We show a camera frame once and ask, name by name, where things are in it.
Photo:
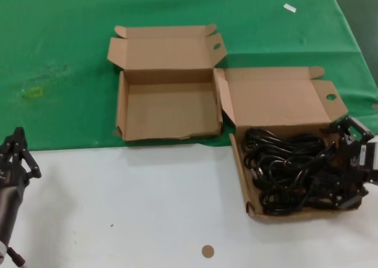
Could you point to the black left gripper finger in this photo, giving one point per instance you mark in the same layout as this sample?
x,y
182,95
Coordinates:
x,y
8,150
20,138

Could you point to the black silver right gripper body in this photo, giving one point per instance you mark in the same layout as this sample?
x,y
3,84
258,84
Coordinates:
x,y
354,161

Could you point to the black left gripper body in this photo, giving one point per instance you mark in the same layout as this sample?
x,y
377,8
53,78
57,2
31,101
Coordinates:
x,y
9,179

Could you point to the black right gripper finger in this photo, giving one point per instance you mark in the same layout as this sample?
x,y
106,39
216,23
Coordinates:
x,y
350,195
358,129

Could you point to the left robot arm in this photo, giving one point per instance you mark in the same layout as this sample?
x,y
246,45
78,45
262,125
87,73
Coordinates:
x,y
2,251

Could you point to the open brown cardboard box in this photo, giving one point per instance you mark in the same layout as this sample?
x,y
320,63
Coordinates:
x,y
274,99

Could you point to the torn-edged open cardboard box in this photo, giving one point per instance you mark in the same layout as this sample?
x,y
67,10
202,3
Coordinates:
x,y
171,114

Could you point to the green table cloth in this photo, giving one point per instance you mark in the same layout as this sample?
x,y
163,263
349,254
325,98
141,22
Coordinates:
x,y
59,43

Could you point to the white tape strip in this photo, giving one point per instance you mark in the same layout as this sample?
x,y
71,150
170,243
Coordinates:
x,y
290,8

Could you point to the round brown cardboard disc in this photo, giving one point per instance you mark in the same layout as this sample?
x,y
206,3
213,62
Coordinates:
x,y
208,251

